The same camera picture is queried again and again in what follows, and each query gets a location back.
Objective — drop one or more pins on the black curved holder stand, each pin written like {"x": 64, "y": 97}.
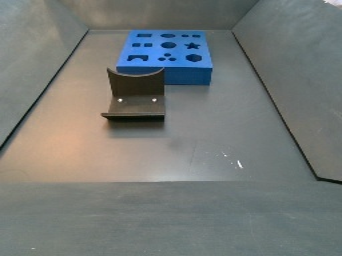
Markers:
{"x": 137, "y": 96}

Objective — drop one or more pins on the blue shape sorter block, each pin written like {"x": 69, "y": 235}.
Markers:
{"x": 179, "y": 51}

